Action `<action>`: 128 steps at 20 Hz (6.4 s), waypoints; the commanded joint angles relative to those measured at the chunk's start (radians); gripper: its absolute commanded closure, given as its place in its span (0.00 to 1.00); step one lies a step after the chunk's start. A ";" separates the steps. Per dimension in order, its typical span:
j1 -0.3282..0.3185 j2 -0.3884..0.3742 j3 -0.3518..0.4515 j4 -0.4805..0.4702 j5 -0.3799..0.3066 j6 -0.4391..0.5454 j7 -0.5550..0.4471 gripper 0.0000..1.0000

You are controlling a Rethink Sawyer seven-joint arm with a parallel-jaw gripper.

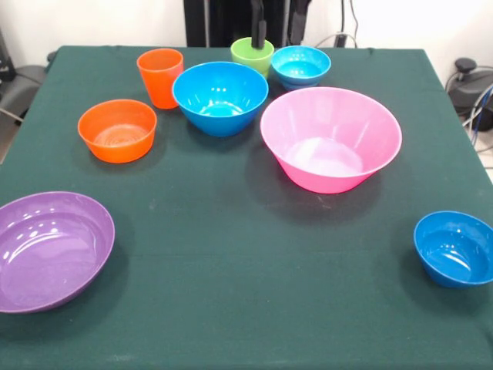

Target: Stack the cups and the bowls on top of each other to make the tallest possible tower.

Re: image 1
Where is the small cyan ribbed bowl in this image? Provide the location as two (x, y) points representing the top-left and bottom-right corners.
(271, 45), (332, 90)

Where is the small dark blue bowl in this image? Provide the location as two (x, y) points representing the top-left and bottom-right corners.
(414, 210), (493, 289)

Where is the orange plastic cup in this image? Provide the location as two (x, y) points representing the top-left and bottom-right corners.
(136, 48), (184, 110)

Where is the green plastic cup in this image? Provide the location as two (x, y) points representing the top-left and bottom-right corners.
(230, 36), (275, 80)

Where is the large pink plastic bowl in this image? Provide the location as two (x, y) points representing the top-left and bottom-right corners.
(260, 86), (404, 194)

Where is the grey office chair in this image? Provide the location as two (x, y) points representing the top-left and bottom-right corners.
(0, 26), (57, 124)

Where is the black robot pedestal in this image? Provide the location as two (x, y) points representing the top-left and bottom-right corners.
(183, 0), (306, 48)

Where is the large light blue bowl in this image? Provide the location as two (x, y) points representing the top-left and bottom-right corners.
(172, 61), (270, 137)

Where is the dark green tablecloth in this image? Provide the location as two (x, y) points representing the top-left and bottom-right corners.
(0, 45), (493, 370)

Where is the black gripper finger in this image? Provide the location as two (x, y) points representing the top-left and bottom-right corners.
(289, 0), (312, 45)
(250, 0), (268, 50)

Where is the blue cable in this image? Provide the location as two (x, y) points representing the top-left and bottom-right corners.
(461, 84), (493, 155)

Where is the black power cable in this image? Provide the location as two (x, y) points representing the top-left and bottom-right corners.
(334, 0), (360, 48)

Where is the large purple plastic bowl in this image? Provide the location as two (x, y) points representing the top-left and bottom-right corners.
(0, 191), (116, 314)

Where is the orange plastic bowl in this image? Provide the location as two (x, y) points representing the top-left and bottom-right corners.
(77, 99), (158, 164)

